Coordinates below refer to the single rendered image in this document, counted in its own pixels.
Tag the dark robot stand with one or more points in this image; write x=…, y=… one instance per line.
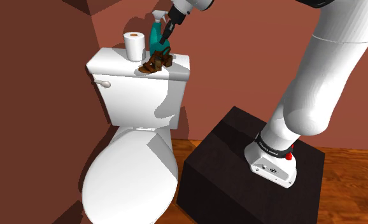
x=233, y=186

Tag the white toilet paper roll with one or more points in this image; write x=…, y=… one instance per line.
x=134, y=46

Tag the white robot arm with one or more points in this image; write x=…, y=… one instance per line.
x=320, y=93

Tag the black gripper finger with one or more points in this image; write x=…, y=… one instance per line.
x=167, y=32

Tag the teal spray bottle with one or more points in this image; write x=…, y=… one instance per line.
x=155, y=38

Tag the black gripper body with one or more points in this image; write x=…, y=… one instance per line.
x=176, y=15

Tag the brown heeled sandal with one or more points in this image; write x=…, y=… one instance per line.
x=155, y=62

